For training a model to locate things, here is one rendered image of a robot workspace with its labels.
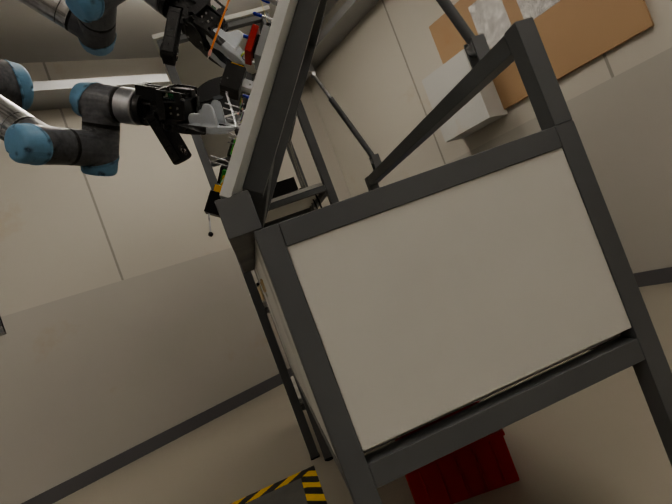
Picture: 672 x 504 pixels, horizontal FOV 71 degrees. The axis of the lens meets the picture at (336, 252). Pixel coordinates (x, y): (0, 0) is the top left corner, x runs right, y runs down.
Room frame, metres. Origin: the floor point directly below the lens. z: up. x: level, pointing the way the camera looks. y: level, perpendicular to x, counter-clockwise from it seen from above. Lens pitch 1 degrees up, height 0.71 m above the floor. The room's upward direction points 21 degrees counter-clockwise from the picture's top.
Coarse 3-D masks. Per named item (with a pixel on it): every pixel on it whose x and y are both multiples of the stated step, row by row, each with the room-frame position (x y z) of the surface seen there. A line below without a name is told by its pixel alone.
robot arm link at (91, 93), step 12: (84, 84) 0.98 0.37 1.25; (96, 84) 0.99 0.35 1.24; (72, 96) 0.98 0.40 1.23; (84, 96) 0.98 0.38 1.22; (96, 96) 0.97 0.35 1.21; (108, 96) 0.96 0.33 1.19; (72, 108) 1.00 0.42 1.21; (84, 108) 0.98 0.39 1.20; (96, 108) 0.98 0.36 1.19; (108, 108) 0.97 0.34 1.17; (84, 120) 0.99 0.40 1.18; (96, 120) 0.98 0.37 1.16; (108, 120) 0.99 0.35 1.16
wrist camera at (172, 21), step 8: (176, 8) 0.96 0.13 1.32; (168, 16) 0.96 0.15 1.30; (176, 16) 0.96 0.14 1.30; (168, 24) 0.95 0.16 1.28; (176, 24) 0.96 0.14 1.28; (168, 32) 0.95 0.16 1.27; (176, 32) 0.96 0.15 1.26; (168, 40) 0.95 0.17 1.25; (176, 40) 0.96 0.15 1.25; (160, 48) 0.95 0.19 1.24; (168, 48) 0.95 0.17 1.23; (176, 48) 0.96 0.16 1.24; (160, 56) 0.97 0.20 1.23; (168, 56) 0.95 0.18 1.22; (176, 56) 0.97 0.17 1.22; (168, 64) 0.98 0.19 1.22
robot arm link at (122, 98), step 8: (120, 88) 0.97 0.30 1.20; (128, 88) 0.97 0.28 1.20; (120, 96) 0.96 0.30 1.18; (128, 96) 0.96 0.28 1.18; (112, 104) 0.96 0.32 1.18; (120, 104) 0.96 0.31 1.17; (128, 104) 0.96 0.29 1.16; (120, 112) 0.97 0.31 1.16; (128, 112) 0.96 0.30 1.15; (120, 120) 0.99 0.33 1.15; (128, 120) 0.98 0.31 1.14
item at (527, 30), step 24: (528, 24) 0.84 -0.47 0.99; (480, 48) 0.98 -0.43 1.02; (504, 48) 0.89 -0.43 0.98; (528, 48) 0.84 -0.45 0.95; (480, 72) 0.99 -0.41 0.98; (528, 72) 0.85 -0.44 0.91; (552, 72) 0.85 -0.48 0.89; (456, 96) 1.10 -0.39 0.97; (528, 96) 0.88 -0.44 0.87; (552, 96) 0.84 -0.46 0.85; (432, 120) 1.25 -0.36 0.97; (552, 120) 0.84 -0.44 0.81; (408, 144) 1.45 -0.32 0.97; (384, 168) 1.72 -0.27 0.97
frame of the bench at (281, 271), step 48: (528, 144) 0.83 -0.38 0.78; (576, 144) 0.84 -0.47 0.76; (384, 192) 0.77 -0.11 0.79; (432, 192) 0.79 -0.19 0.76; (288, 240) 0.74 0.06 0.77; (288, 288) 0.74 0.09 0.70; (624, 288) 0.84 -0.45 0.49; (624, 336) 0.87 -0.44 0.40; (336, 384) 0.74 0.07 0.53; (528, 384) 0.82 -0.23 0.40; (576, 384) 0.81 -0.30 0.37; (336, 432) 0.73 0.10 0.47; (432, 432) 0.77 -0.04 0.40; (480, 432) 0.78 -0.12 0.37; (384, 480) 0.74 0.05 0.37
